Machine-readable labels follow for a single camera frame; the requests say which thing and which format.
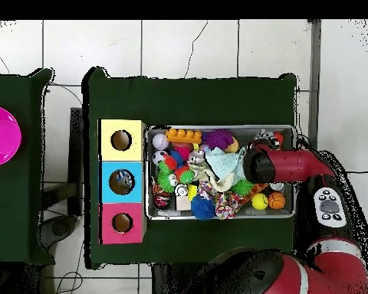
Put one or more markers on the mint green waffle cloth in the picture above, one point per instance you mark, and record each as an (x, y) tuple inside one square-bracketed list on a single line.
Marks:
[(225, 163)]

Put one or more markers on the colourful patterned cloth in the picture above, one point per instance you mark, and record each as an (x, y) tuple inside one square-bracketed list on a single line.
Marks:
[(228, 205)]

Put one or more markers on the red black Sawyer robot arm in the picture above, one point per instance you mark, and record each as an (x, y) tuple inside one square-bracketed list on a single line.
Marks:
[(294, 167)]

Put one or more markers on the silver mesh bin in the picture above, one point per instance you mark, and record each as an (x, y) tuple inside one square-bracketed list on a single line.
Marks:
[(165, 216)]

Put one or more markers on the wooden box with three holes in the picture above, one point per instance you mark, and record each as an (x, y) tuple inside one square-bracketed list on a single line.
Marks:
[(135, 153)]

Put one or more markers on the green fuzzy toy with eyes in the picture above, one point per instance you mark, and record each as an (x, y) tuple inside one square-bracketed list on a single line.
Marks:
[(241, 187)]

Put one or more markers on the purple spiky rubber ball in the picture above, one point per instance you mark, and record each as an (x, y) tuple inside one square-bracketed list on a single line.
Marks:
[(218, 139)]

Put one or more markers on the yellow smiley ball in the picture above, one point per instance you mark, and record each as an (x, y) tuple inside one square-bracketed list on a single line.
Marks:
[(259, 201)]

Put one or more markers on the small orange basketball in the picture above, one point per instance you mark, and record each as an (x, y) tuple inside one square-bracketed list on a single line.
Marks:
[(276, 200)]

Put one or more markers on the orange plastic building block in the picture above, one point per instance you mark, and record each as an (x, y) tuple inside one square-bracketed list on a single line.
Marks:
[(184, 136)]

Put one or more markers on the blue spiky rubber ball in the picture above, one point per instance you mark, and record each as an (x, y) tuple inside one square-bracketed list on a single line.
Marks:
[(202, 207)]

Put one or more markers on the dark green tablecloth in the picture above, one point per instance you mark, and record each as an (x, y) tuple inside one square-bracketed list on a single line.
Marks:
[(187, 101), (12, 214)]

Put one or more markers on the small white baseball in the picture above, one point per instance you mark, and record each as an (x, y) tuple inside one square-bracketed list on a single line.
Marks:
[(160, 141)]

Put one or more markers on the black upright panel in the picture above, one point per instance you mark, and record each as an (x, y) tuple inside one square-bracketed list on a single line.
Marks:
[(76, 137)]

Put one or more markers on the dark grey rounded base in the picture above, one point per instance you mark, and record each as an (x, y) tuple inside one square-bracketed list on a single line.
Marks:
[(59, 228)]

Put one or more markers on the pink plastic bowl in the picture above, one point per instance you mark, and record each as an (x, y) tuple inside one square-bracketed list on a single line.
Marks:
[(3, 137)]

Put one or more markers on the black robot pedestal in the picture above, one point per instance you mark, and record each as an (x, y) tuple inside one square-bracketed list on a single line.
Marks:
[(178, 281)]

